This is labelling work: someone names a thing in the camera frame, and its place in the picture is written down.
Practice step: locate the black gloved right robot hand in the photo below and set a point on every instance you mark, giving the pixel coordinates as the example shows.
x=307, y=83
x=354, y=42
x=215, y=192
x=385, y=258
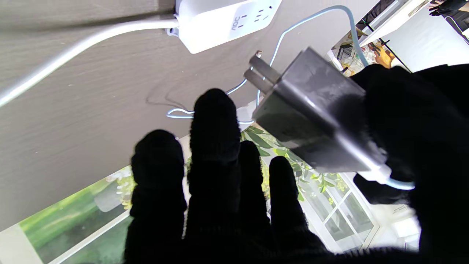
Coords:
x=432, y=146

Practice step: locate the grey USB wall charger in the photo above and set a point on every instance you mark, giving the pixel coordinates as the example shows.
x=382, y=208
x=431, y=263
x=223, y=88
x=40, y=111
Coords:
x=311, y=110

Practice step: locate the printed garden window backdrop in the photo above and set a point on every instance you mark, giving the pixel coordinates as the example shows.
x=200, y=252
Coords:
x=73, y=227

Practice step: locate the black backdrop frame pole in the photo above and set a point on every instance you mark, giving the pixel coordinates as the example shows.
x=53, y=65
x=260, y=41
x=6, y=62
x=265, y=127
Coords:
x=381, y=44

